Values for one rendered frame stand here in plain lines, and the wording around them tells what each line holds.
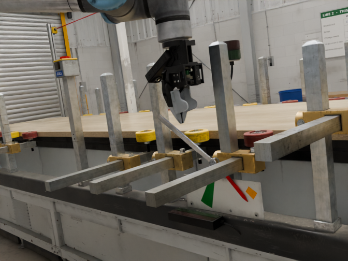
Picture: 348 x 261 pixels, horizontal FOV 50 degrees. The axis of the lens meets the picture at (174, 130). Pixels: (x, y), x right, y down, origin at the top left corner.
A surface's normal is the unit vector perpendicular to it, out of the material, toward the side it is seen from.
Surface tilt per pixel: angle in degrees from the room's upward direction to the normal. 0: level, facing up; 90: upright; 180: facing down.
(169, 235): 90
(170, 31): 90
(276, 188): 90
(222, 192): 90
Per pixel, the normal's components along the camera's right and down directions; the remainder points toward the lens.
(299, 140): 0.71, 0.00
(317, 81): -0.69, 0.18
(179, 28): 0.28, 0.08
